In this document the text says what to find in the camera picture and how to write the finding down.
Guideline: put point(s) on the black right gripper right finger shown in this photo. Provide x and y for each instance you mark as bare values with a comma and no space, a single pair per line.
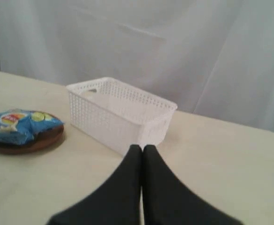
168,201

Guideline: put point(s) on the brown round plate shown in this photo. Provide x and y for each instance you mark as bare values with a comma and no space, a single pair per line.
42,141

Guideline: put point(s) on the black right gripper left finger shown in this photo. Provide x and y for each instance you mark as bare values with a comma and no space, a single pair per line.
115,202

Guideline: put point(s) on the white perforated plastic basket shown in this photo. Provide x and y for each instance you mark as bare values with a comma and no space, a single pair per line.
117,114

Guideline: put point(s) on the blue chips bag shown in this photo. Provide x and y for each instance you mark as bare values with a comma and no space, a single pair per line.
20,127

